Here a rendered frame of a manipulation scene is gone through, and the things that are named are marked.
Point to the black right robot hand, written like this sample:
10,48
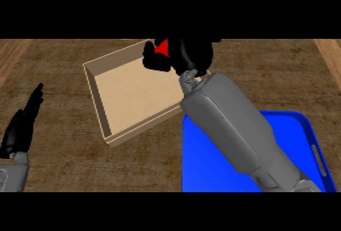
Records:
193,55

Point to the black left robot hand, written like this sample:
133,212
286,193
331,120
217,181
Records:
19,129

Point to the red can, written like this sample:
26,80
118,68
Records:
162,48

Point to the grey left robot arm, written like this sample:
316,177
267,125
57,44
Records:
13,173

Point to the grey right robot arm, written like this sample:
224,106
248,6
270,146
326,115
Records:
239,132

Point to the cardboard box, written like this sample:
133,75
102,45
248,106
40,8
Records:
133,90

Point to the blue plastic tray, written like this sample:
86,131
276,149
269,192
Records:
208,162

